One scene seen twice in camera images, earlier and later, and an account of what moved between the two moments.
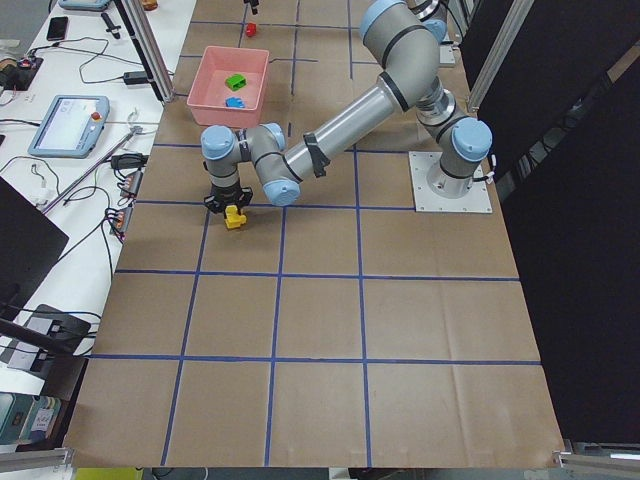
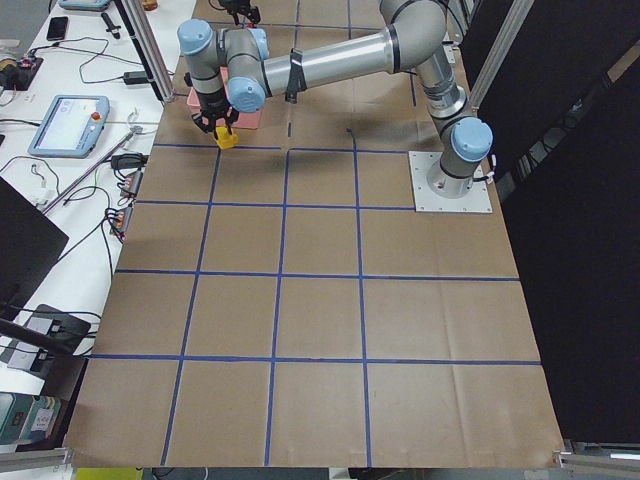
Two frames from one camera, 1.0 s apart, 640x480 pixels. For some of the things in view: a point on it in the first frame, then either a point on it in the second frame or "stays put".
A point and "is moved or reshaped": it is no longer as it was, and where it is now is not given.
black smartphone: (57, 28) stays put
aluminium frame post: (157, 72) stays put
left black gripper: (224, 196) -> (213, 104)
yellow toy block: (233, 220) is moved or reshaped
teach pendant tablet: (71, 126) stays put
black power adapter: (135, 78) stays put
